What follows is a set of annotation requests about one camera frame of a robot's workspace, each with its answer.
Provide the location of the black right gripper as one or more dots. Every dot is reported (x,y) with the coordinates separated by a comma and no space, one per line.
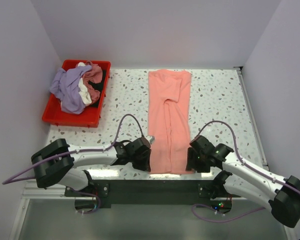
(191,155)

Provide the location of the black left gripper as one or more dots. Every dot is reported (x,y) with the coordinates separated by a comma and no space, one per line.
(145,166)

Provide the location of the salmon pink t shirt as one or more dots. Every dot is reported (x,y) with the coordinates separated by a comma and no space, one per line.
(168,115)

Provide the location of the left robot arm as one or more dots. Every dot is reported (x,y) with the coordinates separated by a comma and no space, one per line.
(58,162)

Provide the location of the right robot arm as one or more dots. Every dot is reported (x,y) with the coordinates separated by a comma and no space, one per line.
(239,177)

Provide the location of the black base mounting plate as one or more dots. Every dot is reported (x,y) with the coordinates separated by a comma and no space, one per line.
(156,192)

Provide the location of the black t shirt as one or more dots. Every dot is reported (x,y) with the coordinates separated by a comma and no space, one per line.
(96,104)

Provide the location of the white t shirt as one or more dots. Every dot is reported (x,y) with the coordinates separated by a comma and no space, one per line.
(85,89)

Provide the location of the dusty rose t shirt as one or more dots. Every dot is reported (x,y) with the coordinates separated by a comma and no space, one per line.
(96,79)

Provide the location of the red plastic bin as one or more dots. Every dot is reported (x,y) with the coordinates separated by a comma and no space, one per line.
(90,116)

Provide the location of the lavender t shirt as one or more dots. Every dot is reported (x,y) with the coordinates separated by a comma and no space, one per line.
(65,87)

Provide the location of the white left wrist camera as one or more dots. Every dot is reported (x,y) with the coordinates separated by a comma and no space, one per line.
(150,139)

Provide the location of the aluminium frame rail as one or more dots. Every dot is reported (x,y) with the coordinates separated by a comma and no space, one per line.
(215,94)

